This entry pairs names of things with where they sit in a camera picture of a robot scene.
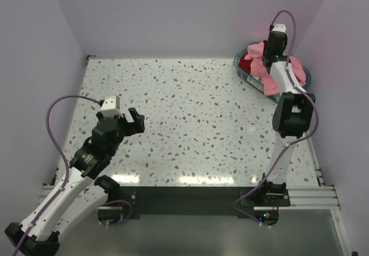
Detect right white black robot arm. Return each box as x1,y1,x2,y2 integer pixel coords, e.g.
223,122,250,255
257,26,315,206

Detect pink t shirt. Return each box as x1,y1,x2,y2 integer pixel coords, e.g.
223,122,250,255
248,40,307,97

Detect red t shirt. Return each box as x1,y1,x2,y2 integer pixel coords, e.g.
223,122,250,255
238,52,253,74

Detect aluminium frame rail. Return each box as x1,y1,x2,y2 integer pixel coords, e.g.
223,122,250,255
37,140,344,256

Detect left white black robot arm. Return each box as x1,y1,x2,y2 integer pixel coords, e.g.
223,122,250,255
5,108,145,255

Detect teal plastic basket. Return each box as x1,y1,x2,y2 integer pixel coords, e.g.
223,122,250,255
234,42,311,102

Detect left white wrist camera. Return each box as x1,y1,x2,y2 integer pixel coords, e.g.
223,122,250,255
100,96,122,118

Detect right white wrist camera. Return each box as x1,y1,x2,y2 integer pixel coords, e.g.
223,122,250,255
269,24,287,33

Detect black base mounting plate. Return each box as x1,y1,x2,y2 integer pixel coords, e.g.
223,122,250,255
97,186,291,225

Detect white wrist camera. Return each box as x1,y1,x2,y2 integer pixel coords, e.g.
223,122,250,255
269,24,287,33
100,96,122,118

